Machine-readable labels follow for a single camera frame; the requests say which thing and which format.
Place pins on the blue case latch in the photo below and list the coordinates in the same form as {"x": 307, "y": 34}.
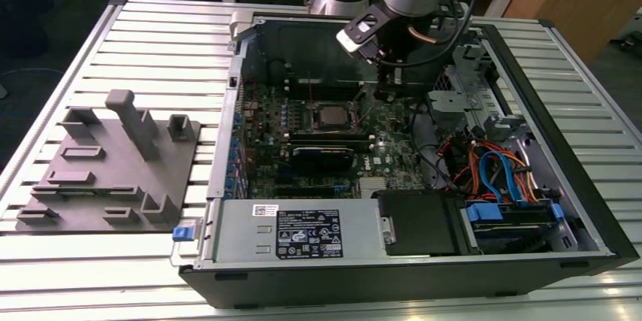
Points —
{"x": 182, "y": 234}

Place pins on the grey parts rack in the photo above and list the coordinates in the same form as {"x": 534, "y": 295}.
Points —
{"x": 125, "y": 185}

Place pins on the CPU socket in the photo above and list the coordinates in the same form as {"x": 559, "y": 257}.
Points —
{"x": 315, "y": 127}

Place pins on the hard disk in blue carrier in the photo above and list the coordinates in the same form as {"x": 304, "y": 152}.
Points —
{"x": 483, "y": 214}

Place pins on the wooden cabinet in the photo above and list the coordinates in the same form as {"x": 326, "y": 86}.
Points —
{"x": 577, "y": 5}

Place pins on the green motherboard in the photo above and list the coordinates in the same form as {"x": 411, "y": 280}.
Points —
{"x": 391, "y": 140}

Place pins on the metal drive cage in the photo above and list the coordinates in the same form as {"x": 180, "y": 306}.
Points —
{"x": 451, "y": 101}

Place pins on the black open PC case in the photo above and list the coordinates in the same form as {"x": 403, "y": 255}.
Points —
{"x": 400, "y": 283}

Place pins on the grey case latch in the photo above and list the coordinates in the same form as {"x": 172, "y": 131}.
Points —
{"x": 240, "y": 20}

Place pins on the black drive bay box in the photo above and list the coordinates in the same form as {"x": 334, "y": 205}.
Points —
{"x": 420, "y": 223}

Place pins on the silver finned heatsink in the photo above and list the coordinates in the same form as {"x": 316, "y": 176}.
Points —
{"x": 374, "y": 183}

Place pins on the silver green CPU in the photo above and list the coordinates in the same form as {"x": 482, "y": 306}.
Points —
{"x": 334, "y": 115}

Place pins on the silver power supply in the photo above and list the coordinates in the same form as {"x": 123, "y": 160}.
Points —
{"x": 240, "y": 223}

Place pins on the black graphics card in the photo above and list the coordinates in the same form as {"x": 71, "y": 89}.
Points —
{"x": 320, "y": 161}

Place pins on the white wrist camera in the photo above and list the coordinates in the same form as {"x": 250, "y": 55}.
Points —
{"x": 358, "y": 29}

